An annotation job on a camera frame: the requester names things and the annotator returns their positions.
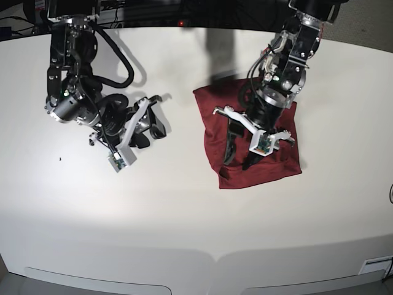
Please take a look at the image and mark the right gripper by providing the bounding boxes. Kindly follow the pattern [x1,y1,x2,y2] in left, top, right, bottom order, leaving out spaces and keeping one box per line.
[89,95,166,154]

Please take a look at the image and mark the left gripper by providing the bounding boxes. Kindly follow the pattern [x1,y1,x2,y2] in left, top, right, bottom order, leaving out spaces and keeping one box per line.
[213,92,295,171]

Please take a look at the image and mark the dark red long-sleeve shirt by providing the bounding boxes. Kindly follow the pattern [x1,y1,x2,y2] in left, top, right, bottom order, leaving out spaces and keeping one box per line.
[193,79,302,189]

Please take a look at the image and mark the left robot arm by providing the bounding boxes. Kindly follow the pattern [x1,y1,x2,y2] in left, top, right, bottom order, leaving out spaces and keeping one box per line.
[213,0,342,170]

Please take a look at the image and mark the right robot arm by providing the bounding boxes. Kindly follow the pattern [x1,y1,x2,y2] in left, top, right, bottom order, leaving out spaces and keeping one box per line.
[45,1,166,171]

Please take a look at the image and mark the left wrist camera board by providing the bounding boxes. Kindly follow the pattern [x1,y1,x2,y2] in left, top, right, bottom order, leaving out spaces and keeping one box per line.
[249,130,279,157]

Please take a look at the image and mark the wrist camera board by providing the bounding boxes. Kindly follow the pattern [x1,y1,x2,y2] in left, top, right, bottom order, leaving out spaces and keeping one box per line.
[107,148,137,173]
[249,130,279,157]

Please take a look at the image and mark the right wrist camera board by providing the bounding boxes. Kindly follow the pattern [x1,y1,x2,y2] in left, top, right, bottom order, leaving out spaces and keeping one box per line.
[107,148,137,173]

